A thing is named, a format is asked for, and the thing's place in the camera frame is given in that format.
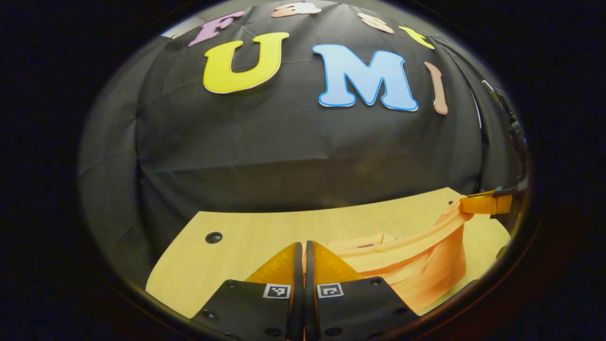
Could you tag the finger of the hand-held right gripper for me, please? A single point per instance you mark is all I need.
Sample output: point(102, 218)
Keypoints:
point(485, 204)

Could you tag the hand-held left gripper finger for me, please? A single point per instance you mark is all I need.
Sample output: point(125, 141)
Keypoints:
point(298, 270)
point(308, 270)

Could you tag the orange polo T-shirt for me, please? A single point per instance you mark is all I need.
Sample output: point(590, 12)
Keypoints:
point(426, 270)

